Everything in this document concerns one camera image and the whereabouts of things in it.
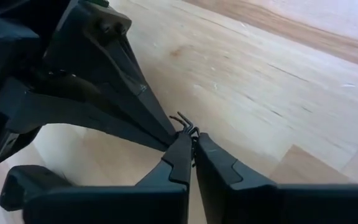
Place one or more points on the black rounded block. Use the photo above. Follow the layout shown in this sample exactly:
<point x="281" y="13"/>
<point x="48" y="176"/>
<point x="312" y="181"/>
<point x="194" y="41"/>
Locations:
<point x="33" y="186"/>

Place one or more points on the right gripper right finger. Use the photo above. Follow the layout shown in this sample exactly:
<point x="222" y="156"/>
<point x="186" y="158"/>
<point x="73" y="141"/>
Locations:
<point x="259" y="205"/>

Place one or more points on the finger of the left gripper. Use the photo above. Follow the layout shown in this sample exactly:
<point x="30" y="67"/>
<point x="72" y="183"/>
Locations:
<point x="57" y="112"/>
<point x="104" y="56"/>

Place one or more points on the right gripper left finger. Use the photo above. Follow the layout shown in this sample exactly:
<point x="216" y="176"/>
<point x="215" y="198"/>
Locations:
<point x="120" y="205"/>

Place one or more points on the black plastic toy spider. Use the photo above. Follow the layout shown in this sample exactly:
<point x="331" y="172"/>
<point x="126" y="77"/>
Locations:
<point x="189" y="130"/>

